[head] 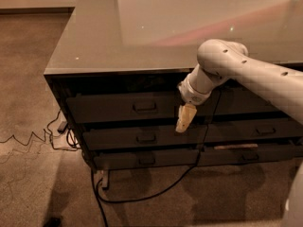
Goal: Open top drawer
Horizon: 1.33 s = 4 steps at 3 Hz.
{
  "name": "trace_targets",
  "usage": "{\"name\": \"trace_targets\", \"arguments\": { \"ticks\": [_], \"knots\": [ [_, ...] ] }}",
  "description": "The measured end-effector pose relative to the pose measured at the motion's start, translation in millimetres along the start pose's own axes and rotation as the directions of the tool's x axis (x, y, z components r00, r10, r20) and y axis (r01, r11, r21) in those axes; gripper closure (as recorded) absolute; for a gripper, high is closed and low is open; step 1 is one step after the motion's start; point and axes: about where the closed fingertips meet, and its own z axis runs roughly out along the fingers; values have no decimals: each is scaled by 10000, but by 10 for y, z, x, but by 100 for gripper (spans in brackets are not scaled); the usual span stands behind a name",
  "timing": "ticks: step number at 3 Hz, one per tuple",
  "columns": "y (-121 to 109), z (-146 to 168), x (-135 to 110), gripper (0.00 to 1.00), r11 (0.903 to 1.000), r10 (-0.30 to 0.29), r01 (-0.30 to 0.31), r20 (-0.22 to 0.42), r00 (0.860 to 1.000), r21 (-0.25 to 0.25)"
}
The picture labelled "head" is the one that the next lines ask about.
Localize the thick black floor cable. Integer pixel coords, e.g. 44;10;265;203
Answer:
90;88;222;227

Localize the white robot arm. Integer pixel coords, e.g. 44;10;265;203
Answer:
176;39;303;133

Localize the thin tangled floor wire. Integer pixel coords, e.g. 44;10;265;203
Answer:
0;109;80;153

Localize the grey counter cabinet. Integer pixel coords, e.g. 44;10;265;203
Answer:
43;0;303;191

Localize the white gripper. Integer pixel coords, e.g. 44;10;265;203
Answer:
175;78;211;133

